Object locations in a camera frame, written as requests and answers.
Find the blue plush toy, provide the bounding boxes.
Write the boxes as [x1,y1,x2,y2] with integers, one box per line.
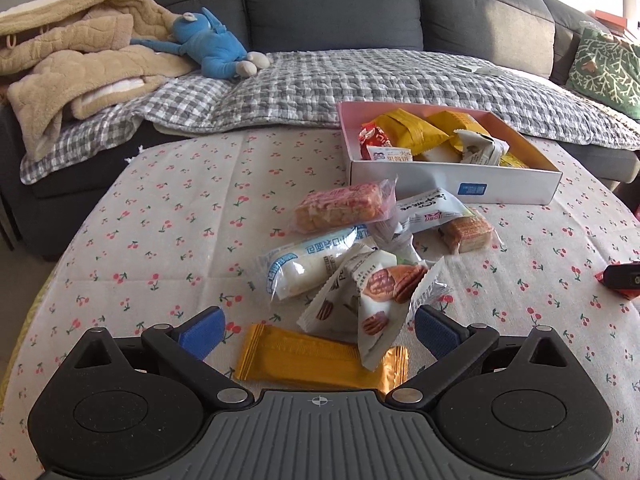
[131,7,273,81]

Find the red books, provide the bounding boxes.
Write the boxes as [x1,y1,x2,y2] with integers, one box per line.
[582,7,640,43]

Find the silver blue snack packet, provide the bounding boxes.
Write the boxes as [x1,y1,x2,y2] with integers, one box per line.
[452,130,511,166]

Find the pink rice cracker packet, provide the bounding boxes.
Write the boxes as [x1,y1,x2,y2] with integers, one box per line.
[294,176,398,235]

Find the cherry-print tablecloth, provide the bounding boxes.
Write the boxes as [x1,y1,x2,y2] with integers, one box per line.
[0,127,640,480]

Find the white snack packet monkey print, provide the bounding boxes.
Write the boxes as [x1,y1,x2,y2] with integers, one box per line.
[395,187,481,233]

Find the plain yellow snack packet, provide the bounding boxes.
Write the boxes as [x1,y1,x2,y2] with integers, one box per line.
[372,109,448,153]

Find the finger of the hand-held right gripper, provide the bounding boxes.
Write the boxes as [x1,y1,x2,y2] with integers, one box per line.
[602,262,640,302]

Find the beige fleece blanket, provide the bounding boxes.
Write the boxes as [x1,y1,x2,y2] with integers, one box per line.
[0,0,196,161]

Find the pink cardboard box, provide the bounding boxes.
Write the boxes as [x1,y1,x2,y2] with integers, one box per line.
[336,101,565,206]

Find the green branch-pattern cushion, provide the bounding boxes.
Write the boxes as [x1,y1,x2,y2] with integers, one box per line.
[565,25,640,121]

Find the white blue bread packet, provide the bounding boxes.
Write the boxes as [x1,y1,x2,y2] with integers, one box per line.
[257,225,373,303]

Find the dark grey sofa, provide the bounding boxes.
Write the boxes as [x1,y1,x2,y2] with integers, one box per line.
[0,0,640,261]

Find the grey white checkered quilt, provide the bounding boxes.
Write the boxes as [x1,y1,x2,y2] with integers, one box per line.
[20,49,640,183]

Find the clear brown wafer packet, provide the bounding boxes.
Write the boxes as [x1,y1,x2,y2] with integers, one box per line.
[439,215,496,255]

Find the orange snack bar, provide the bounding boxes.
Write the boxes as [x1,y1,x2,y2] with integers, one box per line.
[234,323,410,395]

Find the large yellow snack packet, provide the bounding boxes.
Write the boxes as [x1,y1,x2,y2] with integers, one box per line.
[425,111,493,138]

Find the small flat white box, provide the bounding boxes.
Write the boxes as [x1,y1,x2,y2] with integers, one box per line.
[457,62,506,76]

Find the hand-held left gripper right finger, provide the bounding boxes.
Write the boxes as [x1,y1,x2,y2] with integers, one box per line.
[390,305,571,407]

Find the white pecan snack packet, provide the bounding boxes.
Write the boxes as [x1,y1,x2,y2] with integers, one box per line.
[298,242,381,336]
[350,250,430,373]

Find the dark red heart snack packet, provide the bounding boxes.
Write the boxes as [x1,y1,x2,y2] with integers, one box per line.
[357,122,396,161]

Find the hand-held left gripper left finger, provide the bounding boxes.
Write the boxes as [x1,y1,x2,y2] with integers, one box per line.
[75,306,254,409]

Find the plain white snack packet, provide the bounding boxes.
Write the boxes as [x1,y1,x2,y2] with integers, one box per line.
[415,142,461,163]

